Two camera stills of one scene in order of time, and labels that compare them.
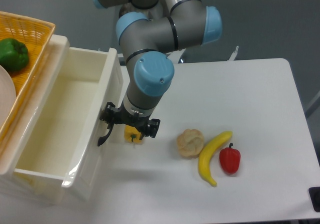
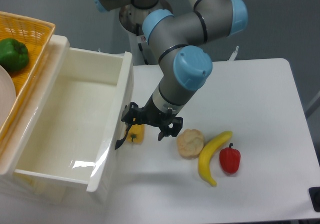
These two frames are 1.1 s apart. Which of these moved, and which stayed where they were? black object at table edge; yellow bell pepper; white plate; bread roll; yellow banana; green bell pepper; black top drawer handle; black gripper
Moved: black top drawer handle; black gripper
Stayed: white plate; yellow banana; green bell pepper; bread roll; yellow bell pepper; black object at table edge
